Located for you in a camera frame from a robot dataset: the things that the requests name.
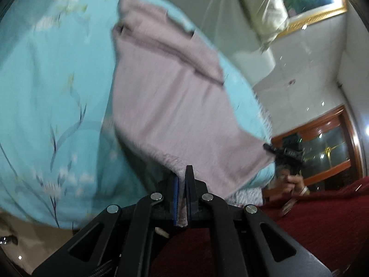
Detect mauve knitted sweater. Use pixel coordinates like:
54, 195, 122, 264
111, 0, 276, 227

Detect red sleeve green cuff forearm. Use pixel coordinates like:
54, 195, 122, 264
261, 177, 368, 276

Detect person's right hand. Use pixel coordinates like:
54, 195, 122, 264
277, 166, 310, 198

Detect wooden glass cabinet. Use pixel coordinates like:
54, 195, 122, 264
271, 105, 366, 192

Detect light blue floral bedsheet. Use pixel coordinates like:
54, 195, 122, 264
1, 0, 275, 229

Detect cream satin pillow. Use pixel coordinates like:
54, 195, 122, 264
240, 0, 289, 51

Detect grey striped quilt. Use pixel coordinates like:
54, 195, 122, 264
168, 0, 275, 86

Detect gold framed landscape painting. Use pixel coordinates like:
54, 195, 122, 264
277, 0, 348, 38

